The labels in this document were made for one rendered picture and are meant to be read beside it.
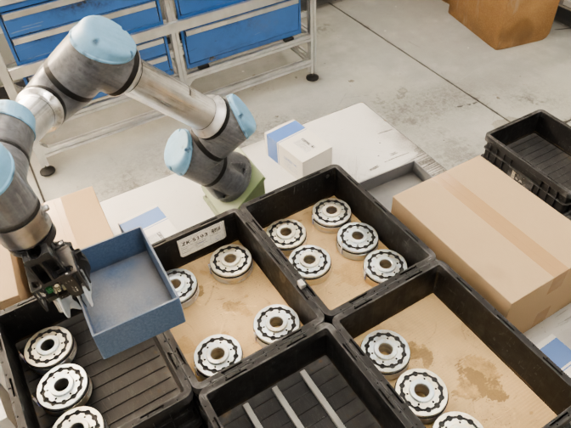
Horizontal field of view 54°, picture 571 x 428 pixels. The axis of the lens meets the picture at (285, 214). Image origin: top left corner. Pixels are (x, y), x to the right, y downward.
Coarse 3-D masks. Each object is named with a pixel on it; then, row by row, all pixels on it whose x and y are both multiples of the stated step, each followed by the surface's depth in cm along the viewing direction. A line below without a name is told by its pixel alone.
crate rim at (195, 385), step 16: (208, 224) 136; (160, 240) 132; (272, 256) 127; (288, 272) 124; (320, 320) 114; (288, 336) 113; (176, 352) 111; (256, 352) 110; (192, 384) 106; (208, 384) 105
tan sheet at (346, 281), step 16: (304, 224) 148; (320, 240) 143; (288, 256) 140; (336, 256) 139; (336, 272) 136; (352, 272) 136; (320, 288) 133; (336, 288) 132; (352, 288) 132; (368, 288) 132; (336, 304) 129
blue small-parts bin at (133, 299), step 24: (120, 240) 106; (144, 240) 107; (96, 264) 107; (120, 264) 109; (144, 264) 109; (96, 288) 105; (120, 288) 105; (144, 288) 104; (168, 288) 101; (96, 312) 101; (120, 312) 101; (144, 312) 93; (168, 312) 95; (96, 336) 90; (120, 336) 93; (144, 336) 96
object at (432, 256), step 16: (272, 192) 142; (368, 192) 141; (240, 208) 139; (384, 208) 136; (400, 224) 132; (272, 240) 131; (416, 240) 129; (432, 256) 125; (400, 272) 122; (304, 288) 120; (320, 304) 117; (352, 304) 117
